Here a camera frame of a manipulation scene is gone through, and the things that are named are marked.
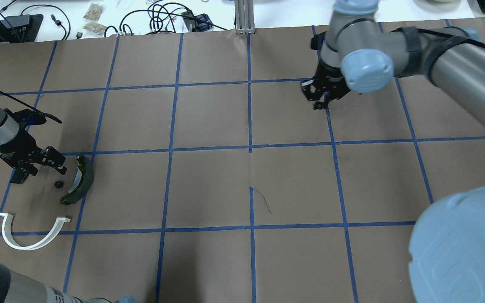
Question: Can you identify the white curved plastic bracket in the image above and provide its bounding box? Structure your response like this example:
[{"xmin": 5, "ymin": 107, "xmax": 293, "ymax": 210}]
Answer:
[{"xmin": 0, "ymin": 213, "xmax": 71, "ymax": 251}]

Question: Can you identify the small black bevel gear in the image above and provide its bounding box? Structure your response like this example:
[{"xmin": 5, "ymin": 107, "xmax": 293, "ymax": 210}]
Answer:
[{"xmin": 54, "ymin": 180, "xmax": 65, "ymax": 189}]

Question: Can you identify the aluminium frame post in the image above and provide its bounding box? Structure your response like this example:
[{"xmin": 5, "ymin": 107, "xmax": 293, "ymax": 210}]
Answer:
[{"xmin": 233, "ymin": 0, "xmax": 256, "ymax": 35}]

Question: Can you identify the olive green brake shoe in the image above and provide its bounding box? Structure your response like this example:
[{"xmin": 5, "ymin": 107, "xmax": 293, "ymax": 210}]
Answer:
[{"xmin": 60, "ymin": 154, "xmax": 94, "ymax": 205}]

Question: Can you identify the bag of screws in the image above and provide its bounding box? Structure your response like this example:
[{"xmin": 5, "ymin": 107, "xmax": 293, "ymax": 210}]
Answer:
[
  {"xmin": 83, "ymin": 21, "xmax": 107, "ymax": 35},
  {"xmin": 83, "ymin": 3, "xmax": 105, "ymax": 21}
]

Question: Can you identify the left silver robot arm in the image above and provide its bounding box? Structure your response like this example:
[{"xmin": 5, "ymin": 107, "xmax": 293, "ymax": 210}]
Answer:
[{"xmin": 0, "ymin": 91, "xmax": 137, "ymax": 303}]

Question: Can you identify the black box device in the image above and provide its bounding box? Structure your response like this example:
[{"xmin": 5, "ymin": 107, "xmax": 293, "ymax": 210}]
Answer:
[{"xmin": 0, "ymin": 15, "xmax": 44, "ymax": 43}]

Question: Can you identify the black brake pad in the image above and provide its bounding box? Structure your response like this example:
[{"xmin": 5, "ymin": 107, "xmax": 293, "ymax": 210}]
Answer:
[{"xmin": 9, "ymin": 168, "xmax": 29, "ymax": 184}]

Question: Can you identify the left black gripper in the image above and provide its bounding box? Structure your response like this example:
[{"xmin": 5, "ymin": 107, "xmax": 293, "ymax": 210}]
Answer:
[{"xmin": 0, "ymin": 133, "xmax": 67, "ymax": 176}]

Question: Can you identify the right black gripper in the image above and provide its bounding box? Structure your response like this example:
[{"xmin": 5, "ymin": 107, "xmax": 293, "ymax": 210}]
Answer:
[{"xmin": 301, "ymin": 63, "xmax": 351, "ymax": 110}]

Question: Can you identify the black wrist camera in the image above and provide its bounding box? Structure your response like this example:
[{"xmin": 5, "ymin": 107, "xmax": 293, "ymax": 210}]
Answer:
[{"xmin": 12, "ymin": 109, "xmax": 47, "ymax": 128}]

